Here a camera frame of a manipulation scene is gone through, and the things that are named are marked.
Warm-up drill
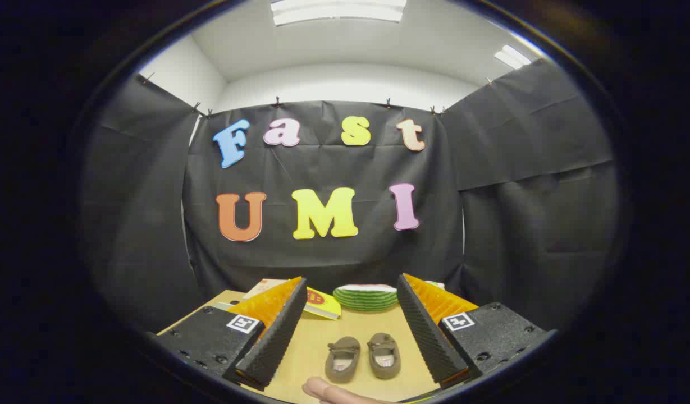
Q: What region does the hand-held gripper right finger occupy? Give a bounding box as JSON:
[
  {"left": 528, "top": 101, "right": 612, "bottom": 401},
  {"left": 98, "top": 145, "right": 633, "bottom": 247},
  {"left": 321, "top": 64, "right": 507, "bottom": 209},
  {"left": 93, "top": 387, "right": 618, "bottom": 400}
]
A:
[{"left": 397, "top": 273, "right": 559, "bottom": 389}]

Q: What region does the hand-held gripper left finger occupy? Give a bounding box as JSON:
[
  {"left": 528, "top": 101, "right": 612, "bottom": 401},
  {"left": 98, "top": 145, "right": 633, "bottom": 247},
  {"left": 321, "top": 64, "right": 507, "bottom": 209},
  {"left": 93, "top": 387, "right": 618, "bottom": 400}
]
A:
[{"left": 148, "top": 276, "right": 308, "bottom": 392}]

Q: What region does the brown fuzzy shoe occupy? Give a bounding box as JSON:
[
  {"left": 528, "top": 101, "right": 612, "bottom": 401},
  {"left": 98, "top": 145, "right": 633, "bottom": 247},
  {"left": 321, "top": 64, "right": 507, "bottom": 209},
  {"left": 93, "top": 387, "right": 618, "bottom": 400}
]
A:
[
  {"left": 325, "top": 336, "right": 362, "bottom": 384},
  {"left": 367, "top": 333, "right": 402, "bottom": 380}
]

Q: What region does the beige book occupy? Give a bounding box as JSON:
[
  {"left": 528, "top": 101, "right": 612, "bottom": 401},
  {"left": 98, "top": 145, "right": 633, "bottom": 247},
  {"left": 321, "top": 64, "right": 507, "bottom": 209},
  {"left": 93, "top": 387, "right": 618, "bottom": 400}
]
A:
[{"left": 243, "top": 279, "right": 290, "bottom": 300}]

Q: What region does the yellow book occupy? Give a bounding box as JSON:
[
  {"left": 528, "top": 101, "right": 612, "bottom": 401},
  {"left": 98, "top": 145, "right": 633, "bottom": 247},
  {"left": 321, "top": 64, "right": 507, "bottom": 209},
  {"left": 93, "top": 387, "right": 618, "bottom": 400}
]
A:
[{"left": 303, "top": 287, "right": 342, "bottom": 321}]

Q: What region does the watermelon slice plush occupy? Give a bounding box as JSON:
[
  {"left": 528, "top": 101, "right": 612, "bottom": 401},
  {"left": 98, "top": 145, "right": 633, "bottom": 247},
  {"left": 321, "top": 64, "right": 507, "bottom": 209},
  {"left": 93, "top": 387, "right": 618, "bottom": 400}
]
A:
[{"left": 332, "top": 284, "right": 400, "bottom": 313}]

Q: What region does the small ceiling light panel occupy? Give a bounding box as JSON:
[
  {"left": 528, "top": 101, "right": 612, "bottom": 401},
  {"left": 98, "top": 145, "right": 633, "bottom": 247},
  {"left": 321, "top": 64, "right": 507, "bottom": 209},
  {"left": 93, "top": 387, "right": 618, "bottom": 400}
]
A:
[{"left": 493, "top": 45, "right": 532, "bottom": 70}]

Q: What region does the large ceiling light panel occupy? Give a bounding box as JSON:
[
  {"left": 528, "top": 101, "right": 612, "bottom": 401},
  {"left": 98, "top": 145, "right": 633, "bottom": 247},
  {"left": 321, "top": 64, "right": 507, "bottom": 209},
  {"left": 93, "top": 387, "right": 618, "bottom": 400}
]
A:
[{"left": 271, "top": 0, "right": 407, "bottom": 26}]

